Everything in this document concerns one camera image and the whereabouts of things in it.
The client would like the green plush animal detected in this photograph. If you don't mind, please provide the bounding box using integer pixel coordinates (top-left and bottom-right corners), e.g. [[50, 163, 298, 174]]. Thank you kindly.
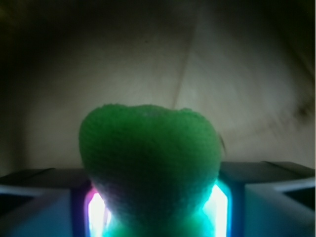
[[79, 104, 222, 237]]

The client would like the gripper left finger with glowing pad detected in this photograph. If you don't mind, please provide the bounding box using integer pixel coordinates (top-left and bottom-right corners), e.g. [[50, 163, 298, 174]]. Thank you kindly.
[[0, 168, 111, 237]]

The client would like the brown paper bag tray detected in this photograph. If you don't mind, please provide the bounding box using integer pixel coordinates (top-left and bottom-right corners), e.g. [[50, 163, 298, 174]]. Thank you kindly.
[[0, 0, 316, 176]]

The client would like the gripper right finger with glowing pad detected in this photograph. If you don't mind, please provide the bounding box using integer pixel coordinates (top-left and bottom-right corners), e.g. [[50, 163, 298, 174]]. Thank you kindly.
[[204, 161, 316, 237]]

